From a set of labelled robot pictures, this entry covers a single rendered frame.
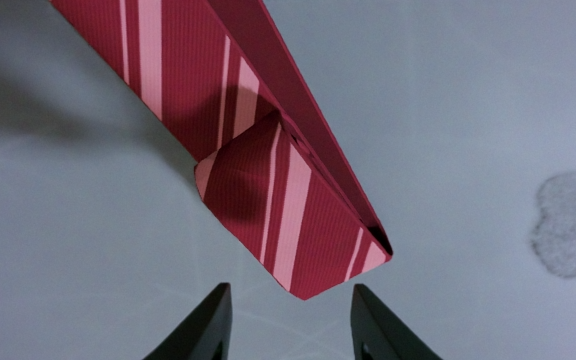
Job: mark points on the red striped necktie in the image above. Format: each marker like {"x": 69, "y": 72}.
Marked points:
{"x": 218, "y": 75}

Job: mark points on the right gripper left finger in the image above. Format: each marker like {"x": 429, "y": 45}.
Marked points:
{"x": 204, "y": 334}

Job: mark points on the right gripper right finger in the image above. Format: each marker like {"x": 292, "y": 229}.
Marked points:
{"x": 379, "y": 334}

